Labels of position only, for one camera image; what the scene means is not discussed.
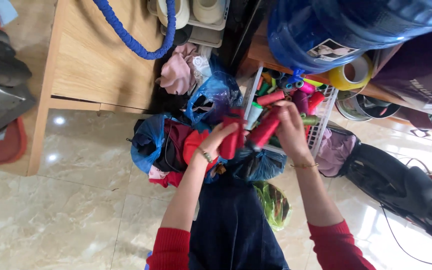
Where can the large blue water bottle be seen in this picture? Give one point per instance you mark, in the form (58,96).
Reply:
(336,26)

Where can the dark blue denim skirt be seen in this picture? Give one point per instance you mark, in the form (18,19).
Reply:
(231,225)

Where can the wooden shelf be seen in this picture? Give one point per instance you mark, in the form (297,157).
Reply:
(396,99)

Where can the grey shoe rack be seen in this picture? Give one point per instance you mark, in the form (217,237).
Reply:
(204,35)

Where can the pink cloth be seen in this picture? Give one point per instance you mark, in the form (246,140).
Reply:
(176,73)

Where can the person's right fingers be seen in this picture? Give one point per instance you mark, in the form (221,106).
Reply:
(286,111)

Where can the pile of colourful thread spools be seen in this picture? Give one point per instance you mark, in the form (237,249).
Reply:
(298,95)

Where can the person's left fingers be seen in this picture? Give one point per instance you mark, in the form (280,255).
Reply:
(226,129)

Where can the person's left hand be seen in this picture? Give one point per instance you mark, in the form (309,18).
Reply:
(214,144)

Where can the red cloth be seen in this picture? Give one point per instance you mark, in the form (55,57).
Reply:
(193,144)

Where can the black bag with purple cloth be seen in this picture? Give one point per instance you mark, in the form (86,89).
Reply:
(334,152)

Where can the round metal tin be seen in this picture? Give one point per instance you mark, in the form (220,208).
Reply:
(366,108)

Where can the green plastic bag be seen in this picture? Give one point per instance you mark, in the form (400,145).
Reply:
(274,204)

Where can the yellow tape roll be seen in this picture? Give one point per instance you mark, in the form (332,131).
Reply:
(341,80)

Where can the blue plastic bag with clothes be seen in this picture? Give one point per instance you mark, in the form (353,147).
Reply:
(146,142)

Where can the person's right hand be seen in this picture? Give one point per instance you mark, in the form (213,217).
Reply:
(294,137)

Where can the dark blue plastic bag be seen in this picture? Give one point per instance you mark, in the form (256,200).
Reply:
(259,165)

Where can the red thread spool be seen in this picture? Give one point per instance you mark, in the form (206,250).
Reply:
(264,131)
(233,138)

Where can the white lace cloth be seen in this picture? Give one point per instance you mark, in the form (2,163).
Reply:
(202,69)

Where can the light blue cloth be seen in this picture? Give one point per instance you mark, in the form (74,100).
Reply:
(4,9)

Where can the dark maroon printed cloth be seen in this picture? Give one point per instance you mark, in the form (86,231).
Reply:
(418,67)

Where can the wooden cabinet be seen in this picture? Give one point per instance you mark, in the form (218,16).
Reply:
(88,60)

